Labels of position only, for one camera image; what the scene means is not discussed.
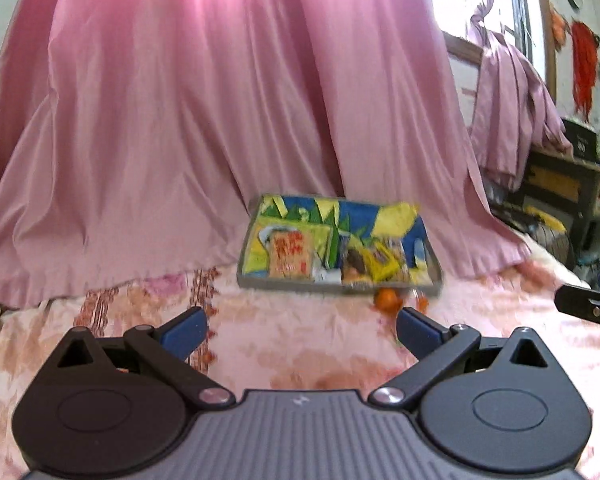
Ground orange and white snack packet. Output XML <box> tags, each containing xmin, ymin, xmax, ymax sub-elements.
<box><xmin>372</xmin><ymin>287</ymin><xmax>404</xmax><ymax>314</ymax></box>

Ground black shelf unit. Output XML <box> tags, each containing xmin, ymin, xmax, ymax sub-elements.
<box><xmin>522</xmin><ymin>147</ymin><xmax>600</xmax><ymax>261</ymax></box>

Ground pink floral blanket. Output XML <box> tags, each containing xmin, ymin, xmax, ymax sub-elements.
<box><xmin>0</xmin><ymin>245</ymin><xmax>600</xmax><ymax>480</ymax></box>

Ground window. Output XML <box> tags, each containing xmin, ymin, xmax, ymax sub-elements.
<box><xmin>415</xmin><ymin>0</ymin><xmax>537</xmax><ymax>61</ymax></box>

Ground brown nut snack packet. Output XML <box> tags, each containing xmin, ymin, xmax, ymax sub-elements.
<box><xmin>342</xmin><ymin>247</ymin><xmax>376</xmax><ymax>283</ymax></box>

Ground yellow snack packet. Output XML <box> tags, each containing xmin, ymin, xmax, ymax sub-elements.
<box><xmin>365</xmin><ymin>244</ymin><xmax>407</xmax><ymax>282</ymax></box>

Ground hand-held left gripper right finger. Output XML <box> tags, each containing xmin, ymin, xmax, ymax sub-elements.
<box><xmin>369</xmin><ymin>306</ymin><xmax>561</xmax><ymax>408</ymax></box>

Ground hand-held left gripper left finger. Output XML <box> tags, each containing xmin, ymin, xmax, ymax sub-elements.
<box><xmin>45</xmin><ymin>306</ymin><xmax>237</xmax><ymax>408</ymax></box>

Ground grey tray with dragon print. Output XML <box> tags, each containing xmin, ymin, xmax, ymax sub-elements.
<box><xmin>236</xmin><ymin>194</ymin><xmax>443</xmax><ymax>298</ymax></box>

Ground orange wall decoration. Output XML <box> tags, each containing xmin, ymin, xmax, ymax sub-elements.
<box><xmin>550</xmin><ymin>7</ymin><xmax>569</xmax><ymax>52</ymax></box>

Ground black box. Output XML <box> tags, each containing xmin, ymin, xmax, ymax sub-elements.
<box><xmin>560</xmin><ymin>117</ymin><xmax>599</xmax><ymax>161</ymax></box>

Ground black wire fan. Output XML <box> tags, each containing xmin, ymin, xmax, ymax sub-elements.
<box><xmin>530</xmin><ymin>222</ymin><xmax>574</xmax><ymax>267</ymax></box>

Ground yellow packet with red print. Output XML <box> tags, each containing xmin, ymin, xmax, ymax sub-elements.
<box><xmin>267</xmin><ymin>230</ymin><xmax>317</xmax><ymax>281</ymax></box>

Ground tied pink curtain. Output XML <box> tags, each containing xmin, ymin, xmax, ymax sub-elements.
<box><xmin>467</xmin><ymin>0</ymin><xmax>573</xmax><ymax>191</ymax></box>

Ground large pink curtain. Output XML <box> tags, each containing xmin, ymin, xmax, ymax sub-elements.
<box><xmin>0</xmin><ymin>0</ymin><xmax>533</xmax><ymax>311</ymax></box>

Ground yellow item on fan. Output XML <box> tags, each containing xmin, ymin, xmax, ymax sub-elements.
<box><xmin>527</xmin><ymin>207</ymin><xmax>569</xmax><ymax>233</ymax></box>

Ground white pouch with red print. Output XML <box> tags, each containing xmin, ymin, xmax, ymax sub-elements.
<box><xmin>256</xmin><ymin>224</ymin><xmax>282</xmax><ymax>262</ymax></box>

